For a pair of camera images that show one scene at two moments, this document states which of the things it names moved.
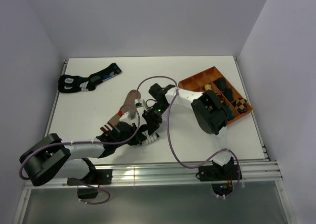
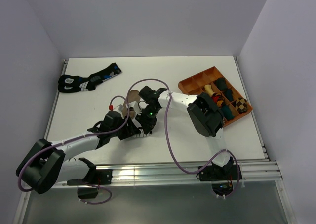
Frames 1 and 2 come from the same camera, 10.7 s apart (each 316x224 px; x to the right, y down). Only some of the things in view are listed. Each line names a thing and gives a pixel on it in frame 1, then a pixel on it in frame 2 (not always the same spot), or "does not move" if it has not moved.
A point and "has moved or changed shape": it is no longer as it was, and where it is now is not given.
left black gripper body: (135, 141) to (126, 132)
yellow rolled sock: (208, 86) does not move
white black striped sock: (149, 138) has moved or changed shape
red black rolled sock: (220, 97) does not move
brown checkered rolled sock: (241, 105) does not move
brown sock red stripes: (129, 108) does not move
